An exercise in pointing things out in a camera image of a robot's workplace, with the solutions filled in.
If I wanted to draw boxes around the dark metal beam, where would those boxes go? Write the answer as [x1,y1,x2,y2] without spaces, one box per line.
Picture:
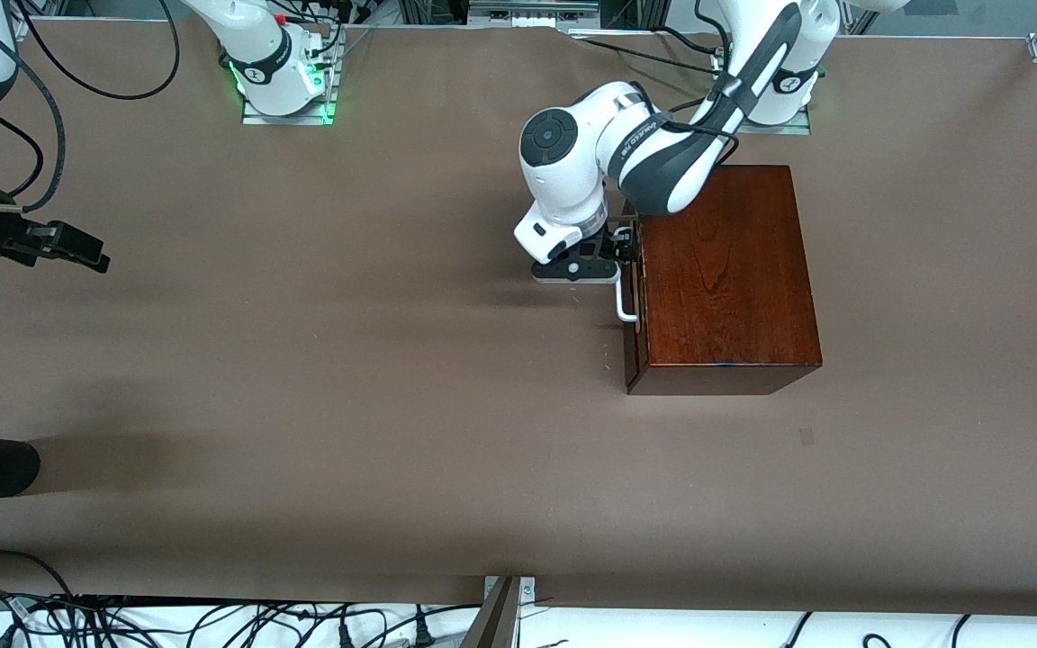
[460,576,521,648]

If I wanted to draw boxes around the black cable on table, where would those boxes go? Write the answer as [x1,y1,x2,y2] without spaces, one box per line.
[658,25,731,57]
[573,34,726,75]

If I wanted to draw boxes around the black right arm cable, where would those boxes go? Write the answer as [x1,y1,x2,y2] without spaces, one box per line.
[0,0,182,215]

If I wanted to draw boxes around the light wood drawer white handle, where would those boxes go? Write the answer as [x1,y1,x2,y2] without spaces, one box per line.
[616,205,650,390]

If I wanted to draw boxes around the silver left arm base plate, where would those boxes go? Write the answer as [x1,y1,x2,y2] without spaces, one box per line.
[733,108,813,137]

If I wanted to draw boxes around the dark brown wooden cabinet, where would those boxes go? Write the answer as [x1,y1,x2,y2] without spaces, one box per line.
[624,165,824,397]

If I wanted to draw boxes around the brown table cover mat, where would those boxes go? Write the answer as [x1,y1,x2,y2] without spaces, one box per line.
[0,16,1037,620]

